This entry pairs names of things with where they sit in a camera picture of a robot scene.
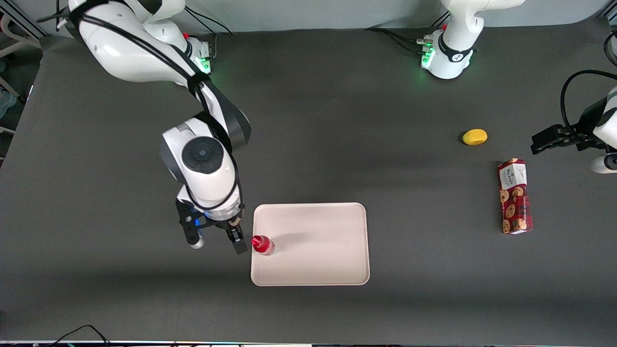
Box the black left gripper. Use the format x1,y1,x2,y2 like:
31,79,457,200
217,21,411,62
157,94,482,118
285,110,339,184
531,96,609,156

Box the black left arm base cables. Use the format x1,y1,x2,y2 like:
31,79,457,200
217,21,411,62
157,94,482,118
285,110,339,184
364,27,430,54

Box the red coke bottle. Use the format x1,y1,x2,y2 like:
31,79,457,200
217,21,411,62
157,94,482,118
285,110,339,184
251,234,276,256

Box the red cookie box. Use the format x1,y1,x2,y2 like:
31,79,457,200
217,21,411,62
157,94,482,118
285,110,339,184
497,158,534,235

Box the thin black cable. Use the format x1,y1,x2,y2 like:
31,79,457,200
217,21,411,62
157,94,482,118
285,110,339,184
47,324,112,347

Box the black right arm base cables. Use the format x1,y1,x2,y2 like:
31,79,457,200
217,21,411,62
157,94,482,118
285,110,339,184
182,8,233,59

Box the yellow lemon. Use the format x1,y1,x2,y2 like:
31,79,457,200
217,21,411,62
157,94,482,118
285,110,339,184
461,129,488,146

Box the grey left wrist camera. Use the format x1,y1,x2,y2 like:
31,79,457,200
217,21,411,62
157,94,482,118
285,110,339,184
591,153,617,174

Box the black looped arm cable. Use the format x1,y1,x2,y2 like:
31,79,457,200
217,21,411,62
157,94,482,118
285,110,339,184
560,69,617,133

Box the aluminium frame rail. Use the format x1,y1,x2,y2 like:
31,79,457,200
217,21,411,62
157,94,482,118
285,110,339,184
0,0,49,40

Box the black arm base cables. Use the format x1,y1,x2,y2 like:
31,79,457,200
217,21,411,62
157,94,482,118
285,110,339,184
364,27,430,54
182,8,233,59

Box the beige rectangular plastic tray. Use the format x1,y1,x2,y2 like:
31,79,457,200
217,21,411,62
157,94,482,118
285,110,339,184
251,202,371,287

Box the black curved cable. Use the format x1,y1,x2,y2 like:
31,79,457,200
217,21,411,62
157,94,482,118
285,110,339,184
604,31,617,67

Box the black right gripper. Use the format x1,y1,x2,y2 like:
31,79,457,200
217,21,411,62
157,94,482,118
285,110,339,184
200,206,249,255

